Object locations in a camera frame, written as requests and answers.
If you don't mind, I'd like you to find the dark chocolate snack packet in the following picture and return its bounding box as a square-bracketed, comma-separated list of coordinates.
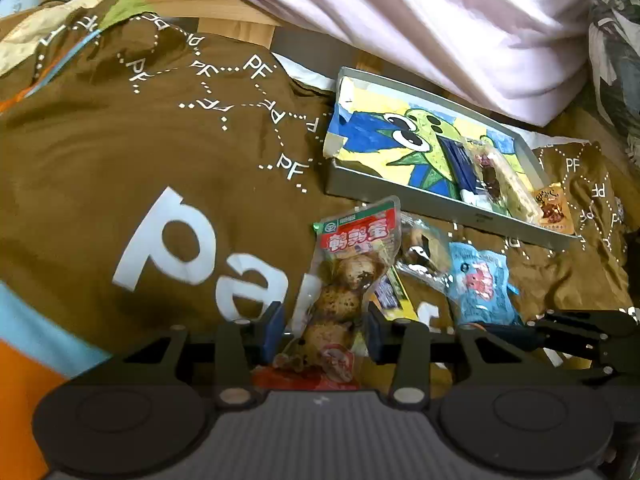
[473, 153, 502, 203]

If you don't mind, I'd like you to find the brown printed blanket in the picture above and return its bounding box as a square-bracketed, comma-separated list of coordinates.
[1, 0, 639, 479]

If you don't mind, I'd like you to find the grey tray with cartoon drawing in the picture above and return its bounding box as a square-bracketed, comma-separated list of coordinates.
[323, 67, 577, 249]

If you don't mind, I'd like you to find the clear wrapped pastry packet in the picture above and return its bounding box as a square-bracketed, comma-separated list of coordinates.
[395, 212, 451, 292]

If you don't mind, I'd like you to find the orange small snack packet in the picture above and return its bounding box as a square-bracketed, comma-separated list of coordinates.
[532, 182, 575, 235]

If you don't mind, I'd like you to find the yellow green snack packet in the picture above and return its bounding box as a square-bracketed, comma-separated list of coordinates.
[372, 268, 419, 321]

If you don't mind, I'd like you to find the pink bed sheet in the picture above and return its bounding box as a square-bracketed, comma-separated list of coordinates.
[248, 0, 589, 126]

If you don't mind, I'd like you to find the grey floral patterned fabric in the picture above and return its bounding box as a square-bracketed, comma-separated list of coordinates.
[588, 0, 640, 164]

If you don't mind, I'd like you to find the light blue snack packet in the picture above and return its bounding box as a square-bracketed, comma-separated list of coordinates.
[446, 242, 523, 326]

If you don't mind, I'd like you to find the dark blue stick packet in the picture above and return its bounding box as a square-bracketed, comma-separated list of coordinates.
[439, 136, 478, 194]

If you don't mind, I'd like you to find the quail egg snack packet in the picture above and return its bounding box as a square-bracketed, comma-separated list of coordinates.
[271, 195, 400, 387]

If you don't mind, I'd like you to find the rice cracker bar packet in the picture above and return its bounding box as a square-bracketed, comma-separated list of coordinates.
[480, 145, 540, 224]

